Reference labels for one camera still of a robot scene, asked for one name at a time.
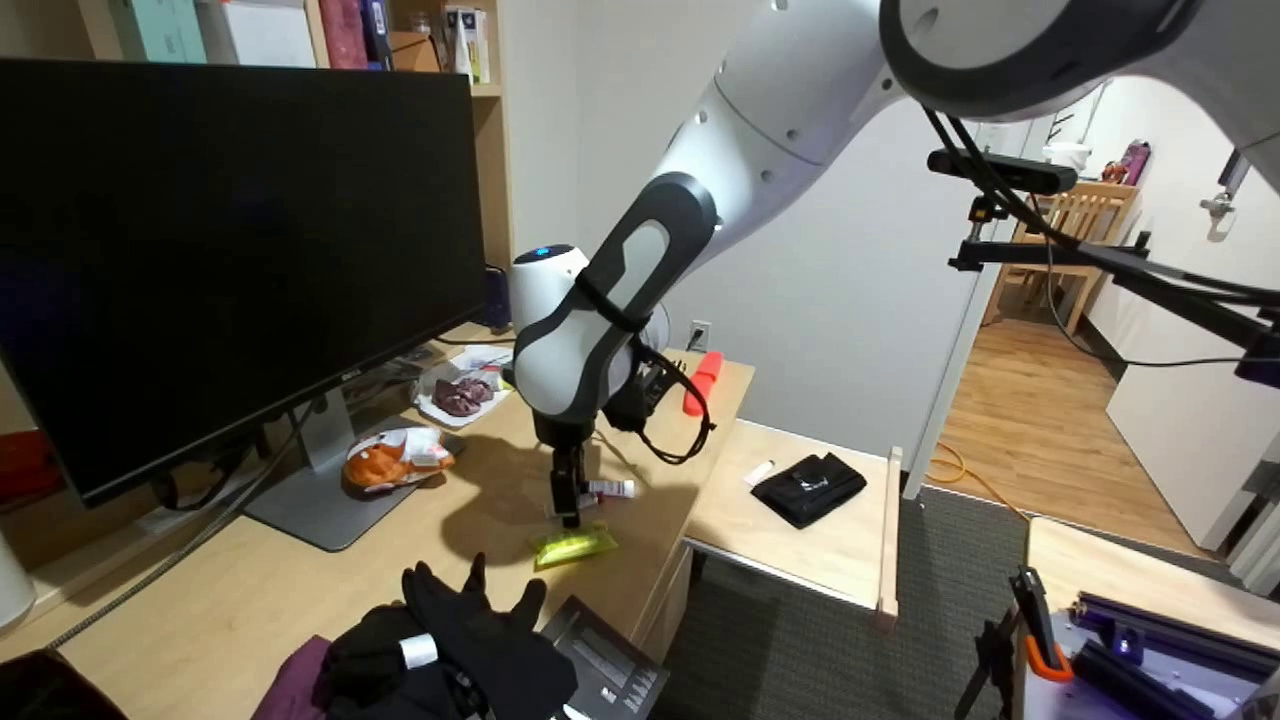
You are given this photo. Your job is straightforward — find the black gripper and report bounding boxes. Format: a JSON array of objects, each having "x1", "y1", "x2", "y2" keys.
[{"x1": 536, "y1": 406, "x2": 602, "y2": 531}]

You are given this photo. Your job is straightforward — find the white tube red cap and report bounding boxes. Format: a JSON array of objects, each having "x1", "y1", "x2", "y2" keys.
[{"x1": 580, "y1": 473, "x2": 647, "y2": 507}]

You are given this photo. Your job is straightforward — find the black sport purse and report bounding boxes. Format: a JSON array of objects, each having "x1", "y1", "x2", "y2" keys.
[{"x1": 749, "y1": 446, "x2": 874, "y2": 535}]

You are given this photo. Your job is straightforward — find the red orange plastic object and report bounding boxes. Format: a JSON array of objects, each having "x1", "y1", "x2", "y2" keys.
[{"x1": 677, "y1": 346, "x2": 729, "y2": 418}]

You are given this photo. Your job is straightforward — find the black keypad device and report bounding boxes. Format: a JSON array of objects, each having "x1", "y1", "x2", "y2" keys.
[{"x1": 536, "y1": 593, "x2": 677, "y2": 720}]

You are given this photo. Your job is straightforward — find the orange snack bag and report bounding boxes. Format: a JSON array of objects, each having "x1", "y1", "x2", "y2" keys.
[{"x1": 341, "y1": 423, "x2": 461, "y2": 505}]

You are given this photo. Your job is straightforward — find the black knit gloves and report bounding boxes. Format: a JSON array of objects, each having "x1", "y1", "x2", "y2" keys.
[{"x1": 320, "y1": 551, "x2": 585, "y2": 720}]

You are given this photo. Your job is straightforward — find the light wooden side table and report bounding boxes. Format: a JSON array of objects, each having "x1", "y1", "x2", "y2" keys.
[{"x1": 682, "y1": 413, "x2": 907, "y2": 621}]

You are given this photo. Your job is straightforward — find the grey monitor stand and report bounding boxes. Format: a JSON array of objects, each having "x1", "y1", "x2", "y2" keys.
[{"x1": 240, "y1": 385, "x2": 421, "y2": 557}]

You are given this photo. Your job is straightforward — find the purple cloth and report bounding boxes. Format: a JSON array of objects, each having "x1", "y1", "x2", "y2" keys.
[{"x1": 247, "y1": 632, "x2": 341, "y2": 720}]

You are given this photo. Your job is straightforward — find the black computer monitor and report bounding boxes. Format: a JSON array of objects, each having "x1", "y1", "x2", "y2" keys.
[{"x1": 0, "y1": 57, "x2": 492, "y2": 512}]

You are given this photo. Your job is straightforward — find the white printed carton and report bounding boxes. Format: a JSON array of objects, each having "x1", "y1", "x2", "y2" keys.
[{"x1": 436, "y1": 3, "x2": 498, "y2": 90}]

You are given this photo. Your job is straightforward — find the orange black hand tool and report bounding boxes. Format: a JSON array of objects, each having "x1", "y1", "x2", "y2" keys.
[{"x1": 999, "y1": 563, "x2": 1082, "y2": 687}]

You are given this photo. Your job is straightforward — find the blue box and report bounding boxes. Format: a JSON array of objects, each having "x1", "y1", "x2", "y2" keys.
[{"x1": 359, "y1": 0, "x2": 397, "y2": 70}]

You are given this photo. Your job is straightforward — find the white box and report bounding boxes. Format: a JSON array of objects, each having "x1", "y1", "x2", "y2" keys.
[{"x1": 217, "y1": 0, "x2": 326, "y2": 70}]

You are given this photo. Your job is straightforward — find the dark printed folded clothing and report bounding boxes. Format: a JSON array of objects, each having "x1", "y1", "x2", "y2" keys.
[{"x1": 0, "y1": 646, "x2": 129, "y2": 720}]

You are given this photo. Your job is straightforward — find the white cylindrical container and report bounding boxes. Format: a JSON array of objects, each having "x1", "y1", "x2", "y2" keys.
[{"x1": 0, "y1": 528, "x2": 39, "y2": 632}]

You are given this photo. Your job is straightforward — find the wooden work table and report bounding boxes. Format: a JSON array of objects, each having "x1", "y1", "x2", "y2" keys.
[{"x1": 1021, "y1": 512, "x2": 1280, "y2": 720}]

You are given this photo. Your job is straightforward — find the wooden chair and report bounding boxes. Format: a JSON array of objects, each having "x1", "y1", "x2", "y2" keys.
[{"x1": 988, "y1": 176, "x2": 1145, "y2": 333}]

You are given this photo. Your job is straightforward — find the white cabinet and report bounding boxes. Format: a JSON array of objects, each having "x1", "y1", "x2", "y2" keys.
[{"x1": 1101, "y1": 284, "x2": 1280, "y2": 551}]

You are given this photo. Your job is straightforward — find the blue purple plastic tray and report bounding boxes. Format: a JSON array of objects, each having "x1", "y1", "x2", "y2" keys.
[{"x1": 1062, "y1": 584, "x2": 1280, "y2": 720}]

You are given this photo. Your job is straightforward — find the pink bottle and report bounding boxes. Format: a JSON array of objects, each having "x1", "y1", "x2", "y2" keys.
[{"x1": 1101, "y1": 130, "x2": 1162, "y2": 190}]

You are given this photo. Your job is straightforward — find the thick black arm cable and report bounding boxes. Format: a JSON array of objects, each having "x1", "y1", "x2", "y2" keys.
[{"x1": 585, "y1": 272, "x2": 719, "y2": 468}]

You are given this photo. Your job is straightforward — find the black stereo camera bar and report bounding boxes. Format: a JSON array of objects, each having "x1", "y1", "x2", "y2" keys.
[{"x1": 926, "y1": 143, "x2": 1082, "y2": 199}]

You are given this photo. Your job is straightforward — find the black camera boom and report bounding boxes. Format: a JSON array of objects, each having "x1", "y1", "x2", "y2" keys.
[{"x1": 943, "y1": 190, "x2": 1280, "y2": 391}]

